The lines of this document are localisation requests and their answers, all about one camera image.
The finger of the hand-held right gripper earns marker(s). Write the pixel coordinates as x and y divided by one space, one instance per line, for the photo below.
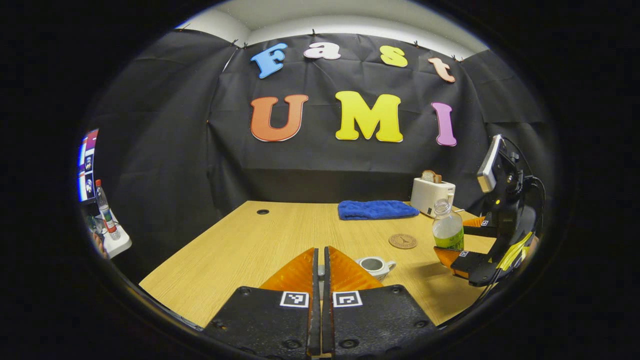
475 261
482 230

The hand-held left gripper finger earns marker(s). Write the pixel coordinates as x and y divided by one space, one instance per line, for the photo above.
315 325
327 325

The green label water bottle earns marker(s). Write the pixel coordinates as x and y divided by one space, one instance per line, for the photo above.
447 235

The white teacup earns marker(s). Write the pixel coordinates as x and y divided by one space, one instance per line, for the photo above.
375 267

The round brown coaster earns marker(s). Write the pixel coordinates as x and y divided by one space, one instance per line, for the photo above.
402 241

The red label bottle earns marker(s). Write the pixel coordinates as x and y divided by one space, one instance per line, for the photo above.
107 215

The white toaster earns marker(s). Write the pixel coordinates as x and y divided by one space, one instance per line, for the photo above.
427 197

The white bread slice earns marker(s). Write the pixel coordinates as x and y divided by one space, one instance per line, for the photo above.
428 176

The blue towel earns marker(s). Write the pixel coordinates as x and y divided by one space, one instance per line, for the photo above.
375 210

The black backdrop cloth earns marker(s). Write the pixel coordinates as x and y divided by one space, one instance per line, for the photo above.
350 165

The white side table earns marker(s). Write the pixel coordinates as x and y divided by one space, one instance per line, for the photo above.
120 245

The computer monitor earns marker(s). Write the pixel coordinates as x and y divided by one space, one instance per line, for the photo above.
89 165

